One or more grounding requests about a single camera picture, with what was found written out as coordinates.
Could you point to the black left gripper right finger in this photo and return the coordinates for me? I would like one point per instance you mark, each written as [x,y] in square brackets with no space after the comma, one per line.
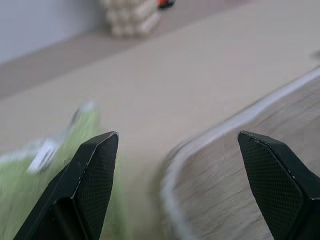
[277,185]

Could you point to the light green towel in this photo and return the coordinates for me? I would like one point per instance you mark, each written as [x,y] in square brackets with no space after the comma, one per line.
[22,185]

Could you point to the white towel label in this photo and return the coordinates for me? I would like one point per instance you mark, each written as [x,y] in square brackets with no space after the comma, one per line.
[42,158]

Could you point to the small red and black object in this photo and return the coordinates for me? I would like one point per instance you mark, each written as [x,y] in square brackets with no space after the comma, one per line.
[166,3]

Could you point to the cream knobbly woven basket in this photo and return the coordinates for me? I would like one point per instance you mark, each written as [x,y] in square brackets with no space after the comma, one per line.
[130,17]

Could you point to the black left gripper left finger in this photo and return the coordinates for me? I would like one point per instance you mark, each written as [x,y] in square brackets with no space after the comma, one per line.
[85,180]

